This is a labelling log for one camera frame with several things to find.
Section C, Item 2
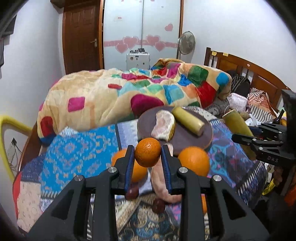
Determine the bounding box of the yellow-green sugarcane piece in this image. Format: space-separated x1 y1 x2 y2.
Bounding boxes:
171 106 205 136
222 111 257 160

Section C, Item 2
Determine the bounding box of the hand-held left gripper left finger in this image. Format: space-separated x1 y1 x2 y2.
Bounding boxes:
26 145 136 241

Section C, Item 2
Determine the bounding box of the blue patterned cloth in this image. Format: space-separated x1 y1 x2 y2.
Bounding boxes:
13 107 267 241

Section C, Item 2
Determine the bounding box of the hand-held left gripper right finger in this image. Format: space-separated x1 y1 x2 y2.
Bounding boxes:
161 144 270 241

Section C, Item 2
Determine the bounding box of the dark glass bottle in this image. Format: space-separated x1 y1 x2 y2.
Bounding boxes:
273 109 285 127

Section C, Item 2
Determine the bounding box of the small mandarin orange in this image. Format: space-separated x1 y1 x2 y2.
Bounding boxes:
135 138 161 168

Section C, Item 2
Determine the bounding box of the brown wooden door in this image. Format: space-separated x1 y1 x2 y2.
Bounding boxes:
62 0 104 75

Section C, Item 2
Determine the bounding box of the white hard case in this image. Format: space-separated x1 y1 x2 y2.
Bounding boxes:
126 49 151 70

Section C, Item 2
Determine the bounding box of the colourful checked blanket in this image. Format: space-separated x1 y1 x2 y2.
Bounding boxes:
37 58 232 145

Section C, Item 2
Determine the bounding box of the striped cloth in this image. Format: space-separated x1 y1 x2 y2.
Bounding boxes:
247 88 277 116

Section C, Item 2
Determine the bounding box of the large orange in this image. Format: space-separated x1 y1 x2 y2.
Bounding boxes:
111 149 148 183
178 146 210 178

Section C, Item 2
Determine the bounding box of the standing fan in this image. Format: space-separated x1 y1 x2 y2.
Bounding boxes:
177 31 196 59

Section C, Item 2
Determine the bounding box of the red date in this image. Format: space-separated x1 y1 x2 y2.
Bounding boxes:
152 198 166 213
125 186 139 200

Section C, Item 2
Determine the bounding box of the wooden bed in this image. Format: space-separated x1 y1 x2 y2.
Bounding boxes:
18 47 292 172

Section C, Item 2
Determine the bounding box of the frosted wardrobe with pink hearts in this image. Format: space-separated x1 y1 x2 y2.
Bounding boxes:
102 0 184 70

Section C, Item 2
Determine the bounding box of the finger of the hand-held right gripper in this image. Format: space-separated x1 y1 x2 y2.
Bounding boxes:
232 133 284 151
253 123 287 139

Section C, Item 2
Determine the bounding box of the brown round plate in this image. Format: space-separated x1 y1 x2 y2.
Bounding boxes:
137 106 213 156

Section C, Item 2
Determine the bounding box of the black backpack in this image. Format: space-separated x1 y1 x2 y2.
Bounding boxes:
231 75 251 98

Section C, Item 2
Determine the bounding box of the yellow foam tube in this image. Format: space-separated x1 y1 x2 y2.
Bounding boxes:
0 115 33 183

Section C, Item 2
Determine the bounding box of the pink spotted white cloth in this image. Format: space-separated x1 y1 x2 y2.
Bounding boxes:
228 93 249 109

